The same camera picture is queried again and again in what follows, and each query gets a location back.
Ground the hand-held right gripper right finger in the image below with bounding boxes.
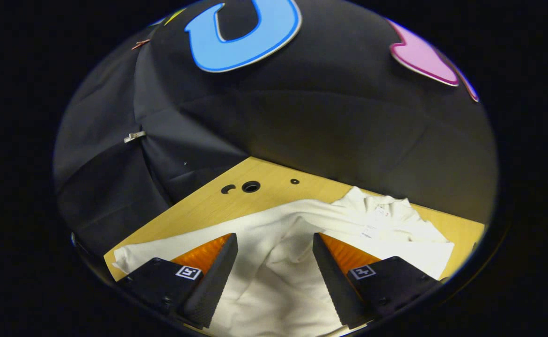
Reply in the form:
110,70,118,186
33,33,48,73
312,233,443,330

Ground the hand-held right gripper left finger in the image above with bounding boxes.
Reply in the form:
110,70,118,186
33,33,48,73
117,233,239,330

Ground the cream sweater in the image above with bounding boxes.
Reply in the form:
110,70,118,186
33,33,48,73
113,186,455,337

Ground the black backdrop cloth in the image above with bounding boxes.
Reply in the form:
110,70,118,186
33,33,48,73
53,0,498,256

